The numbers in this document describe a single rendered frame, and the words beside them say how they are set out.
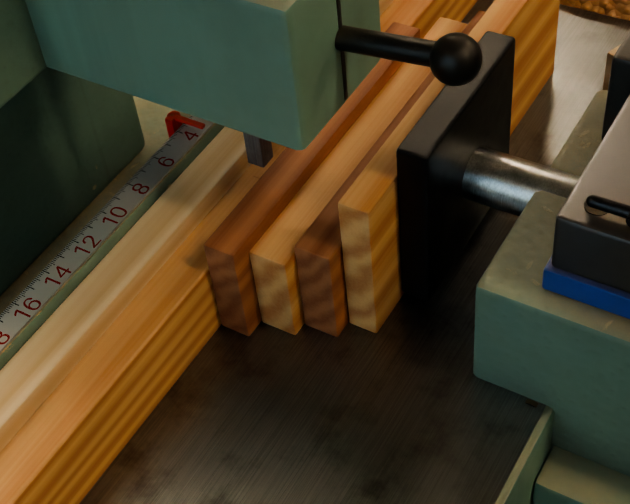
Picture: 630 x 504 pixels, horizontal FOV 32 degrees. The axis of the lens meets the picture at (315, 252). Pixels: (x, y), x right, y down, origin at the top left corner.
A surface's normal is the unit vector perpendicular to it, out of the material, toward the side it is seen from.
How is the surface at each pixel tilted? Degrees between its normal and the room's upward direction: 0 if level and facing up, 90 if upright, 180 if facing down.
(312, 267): 90
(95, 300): 0
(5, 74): 90
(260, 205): 0
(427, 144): 0
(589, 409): 90
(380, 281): 90
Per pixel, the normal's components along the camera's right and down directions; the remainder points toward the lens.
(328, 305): -0.51, 0.66
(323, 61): 0.86, 0.32
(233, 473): -0.08, -0.68
